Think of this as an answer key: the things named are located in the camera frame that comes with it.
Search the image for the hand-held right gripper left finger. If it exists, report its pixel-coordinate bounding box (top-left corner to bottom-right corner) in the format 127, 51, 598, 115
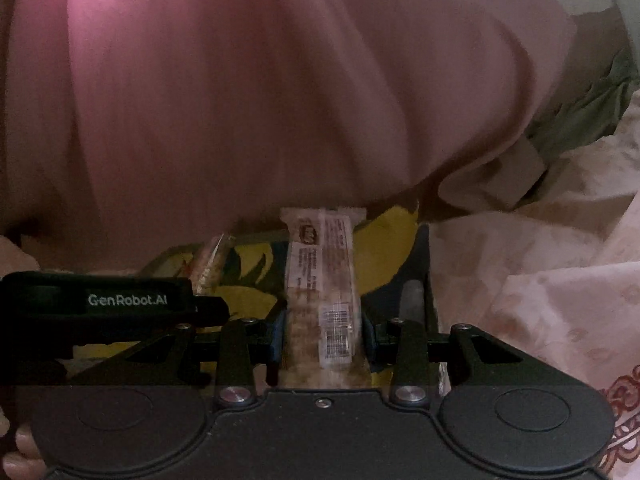
65, 309, 289, 407

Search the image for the floral bedsheet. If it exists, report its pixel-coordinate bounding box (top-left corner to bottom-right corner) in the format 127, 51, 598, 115
427, 105, 640, 480

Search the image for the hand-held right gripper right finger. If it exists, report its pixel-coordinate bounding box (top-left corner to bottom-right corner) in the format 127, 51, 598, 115
360, 309, 576, 405

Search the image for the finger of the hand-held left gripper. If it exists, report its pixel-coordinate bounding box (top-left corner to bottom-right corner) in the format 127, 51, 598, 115
193, 296, 232, 327

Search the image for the grey box with yellow print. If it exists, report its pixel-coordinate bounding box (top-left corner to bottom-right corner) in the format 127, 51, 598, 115
142, 199, 442, 377

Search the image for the green cloth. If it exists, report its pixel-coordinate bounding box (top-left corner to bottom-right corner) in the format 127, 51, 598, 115
522, 47, 640, 163

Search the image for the small clear snack packet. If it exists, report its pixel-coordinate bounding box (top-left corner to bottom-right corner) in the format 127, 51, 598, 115
192, 233, 237, 297

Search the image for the pink pillow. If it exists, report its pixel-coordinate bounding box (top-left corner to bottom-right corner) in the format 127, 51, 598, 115
0, 0, 582, 273

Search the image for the person's left hand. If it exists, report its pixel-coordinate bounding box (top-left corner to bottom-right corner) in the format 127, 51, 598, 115
0, 410, 47, 480

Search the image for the clear snack bar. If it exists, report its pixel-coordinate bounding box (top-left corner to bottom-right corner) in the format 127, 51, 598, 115
279, 206, 375, 389

